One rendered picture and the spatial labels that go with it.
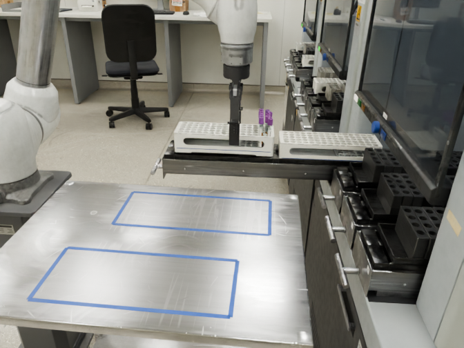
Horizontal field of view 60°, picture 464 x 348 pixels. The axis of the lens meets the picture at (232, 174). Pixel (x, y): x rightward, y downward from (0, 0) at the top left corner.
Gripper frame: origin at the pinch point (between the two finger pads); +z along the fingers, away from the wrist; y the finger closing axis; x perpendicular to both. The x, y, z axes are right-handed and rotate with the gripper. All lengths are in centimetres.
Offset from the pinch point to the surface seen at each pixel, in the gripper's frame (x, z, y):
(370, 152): 37.3, -0.3, 13.1
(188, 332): -3, 6, 71
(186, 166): -14.3, 9.4, 6.7
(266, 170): 10.0, 9.6, 6.7
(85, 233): -29, 6, 47
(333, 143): 29.2, 1.2, 4.1
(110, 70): -117, 35, -219
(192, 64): -67, 56, -350
